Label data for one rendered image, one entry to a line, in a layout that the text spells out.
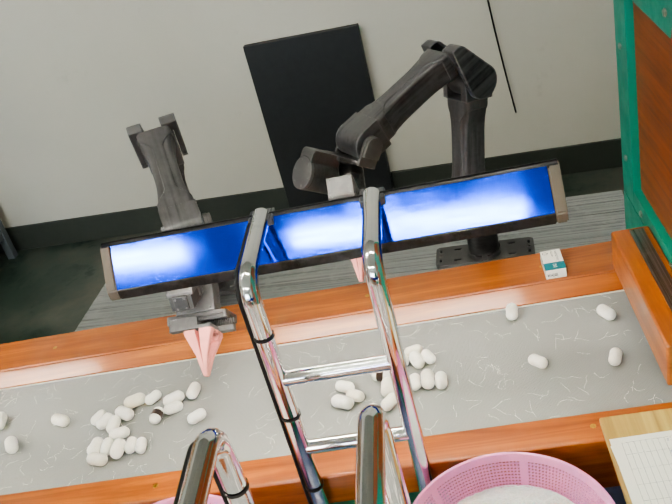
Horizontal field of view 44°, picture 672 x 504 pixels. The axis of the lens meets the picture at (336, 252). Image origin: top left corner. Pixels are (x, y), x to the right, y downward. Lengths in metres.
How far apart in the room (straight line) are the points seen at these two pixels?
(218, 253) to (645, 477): 0.61
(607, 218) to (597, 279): 0.36
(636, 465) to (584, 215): 0.81
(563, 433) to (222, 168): 2.57
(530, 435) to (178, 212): 0.68
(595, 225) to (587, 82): 1.55
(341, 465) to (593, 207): 0.90
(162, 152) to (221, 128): 1.96
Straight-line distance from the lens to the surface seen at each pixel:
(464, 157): 1.59
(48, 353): 1.69
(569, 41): 3.22
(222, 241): 1.11
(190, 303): 1.30
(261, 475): 1.23
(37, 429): 1.55
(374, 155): 1.41
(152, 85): 3.47
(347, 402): 1.30
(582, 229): 1.78
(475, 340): 1.39
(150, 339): 1.59
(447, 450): 1.18
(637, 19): 1.34
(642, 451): 1.14
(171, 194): 1.45
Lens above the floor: 1.60
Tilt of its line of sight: 30 degrees down
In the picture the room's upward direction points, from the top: 15 degrees counter-clockwise
